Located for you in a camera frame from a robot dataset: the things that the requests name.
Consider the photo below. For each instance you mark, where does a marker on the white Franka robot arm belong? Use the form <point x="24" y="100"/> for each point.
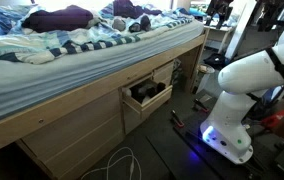
<point x="235" y="110"/>

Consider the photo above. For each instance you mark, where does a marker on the open wooden drawer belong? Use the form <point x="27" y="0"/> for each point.
<point x="152" y="103"/>

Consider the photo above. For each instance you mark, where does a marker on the small closed wooden drawer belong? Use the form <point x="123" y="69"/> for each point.
<point x="163" y="73"/>

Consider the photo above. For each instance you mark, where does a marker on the large wooden drawer front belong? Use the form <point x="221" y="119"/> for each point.
<point x="78" y="133"/>

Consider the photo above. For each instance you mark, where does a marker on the black clothes pile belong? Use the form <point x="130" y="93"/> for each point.
<point x="143" y="95"/>

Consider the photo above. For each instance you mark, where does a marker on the white cloth item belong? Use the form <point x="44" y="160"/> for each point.
<point x="126" y="91"/>

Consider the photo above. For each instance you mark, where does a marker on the dark striped sock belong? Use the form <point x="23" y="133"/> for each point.
<point x="134" y="27"/>

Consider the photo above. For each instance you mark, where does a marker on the white waste bin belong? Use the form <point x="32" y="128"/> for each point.
<point x="204" y="75"/>

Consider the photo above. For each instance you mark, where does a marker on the grey sock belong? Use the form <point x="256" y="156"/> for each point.
<point x="118" y="24"/>

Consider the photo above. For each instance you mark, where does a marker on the black bag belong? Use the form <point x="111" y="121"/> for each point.
<point x="215" y="60"/>

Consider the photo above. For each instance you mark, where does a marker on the small dark navy garment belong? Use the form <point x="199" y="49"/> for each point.
<point x="128" y="8"/>

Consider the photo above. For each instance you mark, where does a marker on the white desk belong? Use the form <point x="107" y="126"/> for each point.
<point x="217" y="33"/>

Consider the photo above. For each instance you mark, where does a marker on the mattress with light blue sheet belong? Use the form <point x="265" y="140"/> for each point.
<point x="48" y="76"/>

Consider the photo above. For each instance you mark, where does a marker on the large dark purple garment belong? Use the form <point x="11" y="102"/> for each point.
<point x="58" y="18"/>

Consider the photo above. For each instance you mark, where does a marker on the white leaning board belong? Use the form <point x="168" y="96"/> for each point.
<point x="240" y="30"/>

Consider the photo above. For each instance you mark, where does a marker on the blue teal checked duvet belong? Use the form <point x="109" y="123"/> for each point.
<point x="32" y="45"/>

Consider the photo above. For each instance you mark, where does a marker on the red tool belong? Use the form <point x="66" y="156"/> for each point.
<point x="275" y="118"/>

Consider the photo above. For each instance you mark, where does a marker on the light wooden bed frame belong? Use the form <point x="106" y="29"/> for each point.
<point x="92" y="90"/>

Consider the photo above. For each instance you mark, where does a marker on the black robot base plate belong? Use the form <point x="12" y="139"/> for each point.
<point x="195" y="153"/>

